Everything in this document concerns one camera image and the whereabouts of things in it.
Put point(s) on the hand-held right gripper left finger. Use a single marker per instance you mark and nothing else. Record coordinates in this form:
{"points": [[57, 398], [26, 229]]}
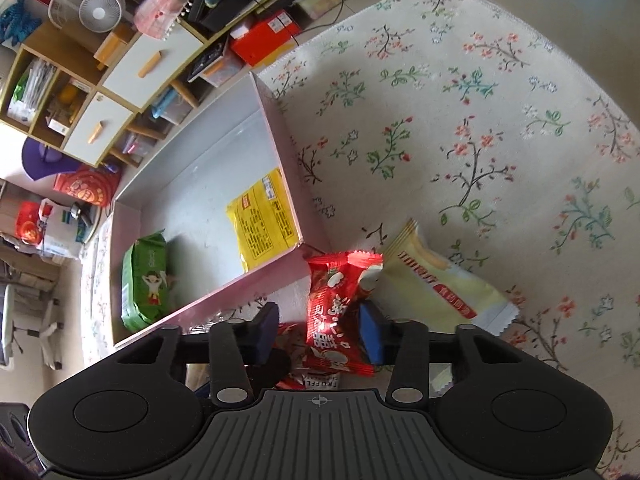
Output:
{"points": [[265, 332]]}

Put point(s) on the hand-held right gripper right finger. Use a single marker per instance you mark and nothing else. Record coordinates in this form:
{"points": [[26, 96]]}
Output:
{"points": [[372, 332]]}

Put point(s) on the red snack packet white lettering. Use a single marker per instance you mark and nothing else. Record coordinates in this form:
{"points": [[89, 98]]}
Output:
{"points": [[330, 305], [290, 332]]}

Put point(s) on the pale yellow snack packet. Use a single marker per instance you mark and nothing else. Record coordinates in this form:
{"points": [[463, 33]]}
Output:
{"points": [[430, 280]]}

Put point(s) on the green snack packet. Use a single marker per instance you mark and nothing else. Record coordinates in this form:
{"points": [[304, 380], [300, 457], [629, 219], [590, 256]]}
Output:
{"points": [[145, 280]]}

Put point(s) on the pink cardboard box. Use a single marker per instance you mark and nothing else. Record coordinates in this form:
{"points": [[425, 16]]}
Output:
{"points": [[200, 195]]}

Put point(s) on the white shopping bag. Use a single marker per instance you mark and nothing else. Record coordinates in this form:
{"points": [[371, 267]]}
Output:
{"points": [[62, 230]]}

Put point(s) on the red gift bag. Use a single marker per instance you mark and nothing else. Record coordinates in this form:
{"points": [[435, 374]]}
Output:
{"points": [[85, 187]]}

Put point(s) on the red paper bag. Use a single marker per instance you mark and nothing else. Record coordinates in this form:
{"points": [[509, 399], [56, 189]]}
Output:
{"points": [[29, 222]]}

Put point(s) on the small white cabinet drawer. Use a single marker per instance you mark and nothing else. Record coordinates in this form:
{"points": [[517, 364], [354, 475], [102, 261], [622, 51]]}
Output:
{"points": [[97, 130]]}

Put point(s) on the purple hat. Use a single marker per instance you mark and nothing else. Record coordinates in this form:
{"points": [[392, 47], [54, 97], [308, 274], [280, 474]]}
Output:
{"points": [[45, 160]]}

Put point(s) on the wide white cabinet drawer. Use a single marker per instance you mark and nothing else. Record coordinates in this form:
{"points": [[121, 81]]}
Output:
{"points": [[150, 67]]}

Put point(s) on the red cardboard box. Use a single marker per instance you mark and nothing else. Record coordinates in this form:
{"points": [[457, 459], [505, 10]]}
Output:
{"points": [[260, 40]]}

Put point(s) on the stack of papers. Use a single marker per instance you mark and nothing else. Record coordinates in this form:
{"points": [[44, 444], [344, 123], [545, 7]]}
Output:
{"points": [[35, 85]]}

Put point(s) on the pink cloth cover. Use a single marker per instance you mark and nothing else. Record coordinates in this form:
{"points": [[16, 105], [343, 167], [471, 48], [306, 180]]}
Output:
{"points": [[160, 10]]}

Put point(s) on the wooden cabinet with shelves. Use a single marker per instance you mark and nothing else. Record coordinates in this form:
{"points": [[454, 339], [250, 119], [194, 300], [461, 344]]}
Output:
{"points": [[55, 42]]}

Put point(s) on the white desk fan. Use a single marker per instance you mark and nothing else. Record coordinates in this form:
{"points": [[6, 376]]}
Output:
{"points": [[102, 10]]}

